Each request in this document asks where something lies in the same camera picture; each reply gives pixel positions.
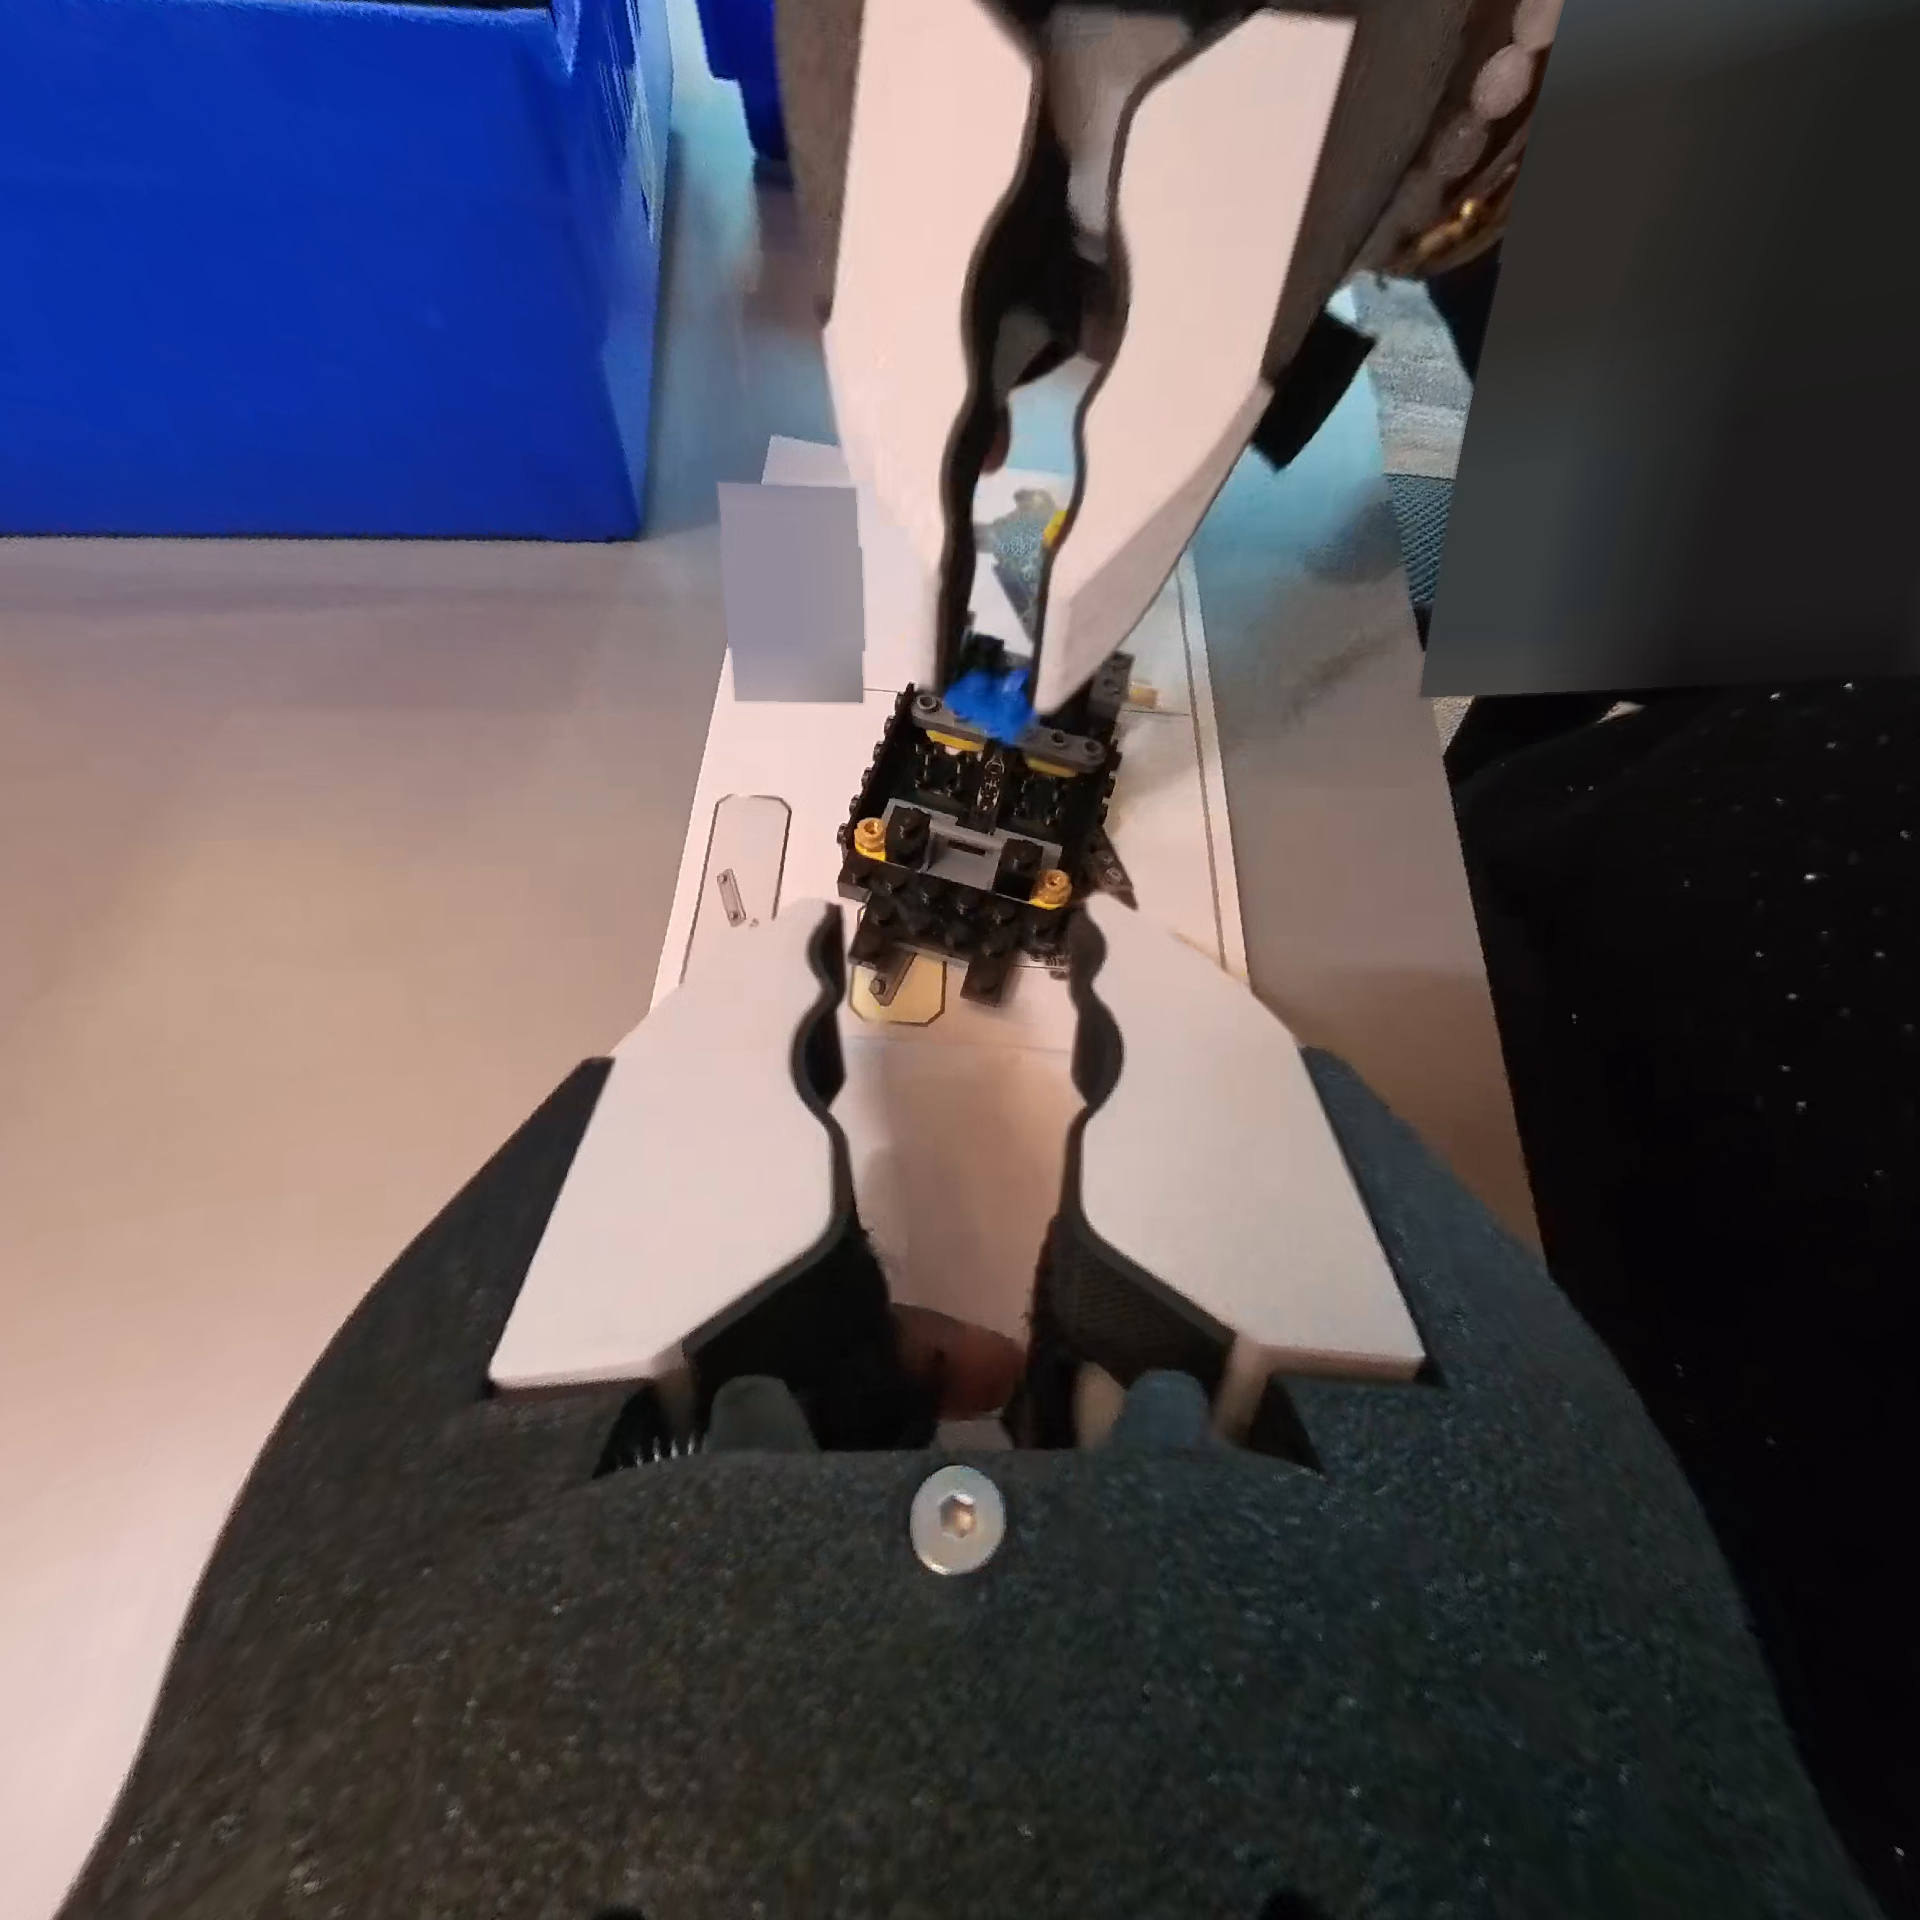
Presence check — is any blue plastic bin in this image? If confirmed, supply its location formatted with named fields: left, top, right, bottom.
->
left=0, top=0, right=671, bottom=544
left=695, top=0, right=793, bottom=169

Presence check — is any gold bracelet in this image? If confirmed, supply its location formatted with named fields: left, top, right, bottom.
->
left=1407, top=158, right=1520, bottom=280

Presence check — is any black lego model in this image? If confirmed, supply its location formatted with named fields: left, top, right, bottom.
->
left=831, top=630, right=1157, bottom=1009

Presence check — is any small blue lego piece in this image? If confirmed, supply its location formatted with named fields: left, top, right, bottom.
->
left=906, top=666, right=1040, bottom=745

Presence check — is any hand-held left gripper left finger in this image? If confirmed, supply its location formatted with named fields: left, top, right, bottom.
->
left=484, top=896, right=905, bottom=1450

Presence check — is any white instruction booklet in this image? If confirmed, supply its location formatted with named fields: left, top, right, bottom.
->
left=647, top=434, right=1256, bottom=1325

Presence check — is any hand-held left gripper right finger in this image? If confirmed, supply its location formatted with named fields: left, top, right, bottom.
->
left=1016, top=902, right=1430, bottom=1450

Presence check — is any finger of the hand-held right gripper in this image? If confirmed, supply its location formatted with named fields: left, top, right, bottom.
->
left=818, top=0, right=1056, bottom=698
left=1028, top=0, right=1361, bottom=713

